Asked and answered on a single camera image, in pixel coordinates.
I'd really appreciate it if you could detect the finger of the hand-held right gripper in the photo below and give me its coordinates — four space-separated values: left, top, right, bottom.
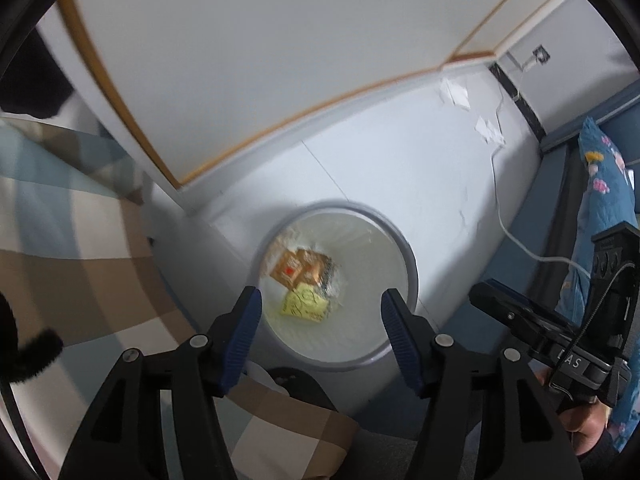
469 280 573 350

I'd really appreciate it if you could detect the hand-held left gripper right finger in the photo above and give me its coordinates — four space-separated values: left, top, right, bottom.
380 287 586 480

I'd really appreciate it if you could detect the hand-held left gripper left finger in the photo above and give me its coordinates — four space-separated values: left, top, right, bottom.
59 285 263 480

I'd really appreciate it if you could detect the yellow snack packet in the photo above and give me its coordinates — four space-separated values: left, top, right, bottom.
280 282 329 322

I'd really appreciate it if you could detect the brown snack packet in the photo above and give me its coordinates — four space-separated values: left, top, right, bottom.
297 249 333 286
269 250 307 288

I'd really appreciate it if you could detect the white trash bin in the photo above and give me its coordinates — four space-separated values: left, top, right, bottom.
248 199 419 372

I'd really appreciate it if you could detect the clear printed packet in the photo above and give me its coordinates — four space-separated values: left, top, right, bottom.
320 260 345 302

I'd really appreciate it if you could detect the person's right forearm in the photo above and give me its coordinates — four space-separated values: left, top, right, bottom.
580 427 640 480

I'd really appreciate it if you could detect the person's right hand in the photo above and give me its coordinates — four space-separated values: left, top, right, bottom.
565 400 615 457

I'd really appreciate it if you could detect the blue floral blanket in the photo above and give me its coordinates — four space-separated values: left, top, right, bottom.
562 117 640 453

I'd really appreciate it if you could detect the white paper scrap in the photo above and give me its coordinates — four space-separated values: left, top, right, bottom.
439 79 471 111
475 116 506 145

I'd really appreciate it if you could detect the checked tablecloth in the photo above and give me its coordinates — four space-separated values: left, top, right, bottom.
0 115 361 480

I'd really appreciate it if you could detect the black fuzzy microphone cover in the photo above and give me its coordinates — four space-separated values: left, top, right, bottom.
0 292 64 387

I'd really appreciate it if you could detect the white wardrobe with wood trim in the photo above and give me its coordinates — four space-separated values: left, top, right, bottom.
37 0 576 206

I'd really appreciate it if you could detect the white cable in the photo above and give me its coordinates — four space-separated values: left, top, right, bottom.
487 52 593 278

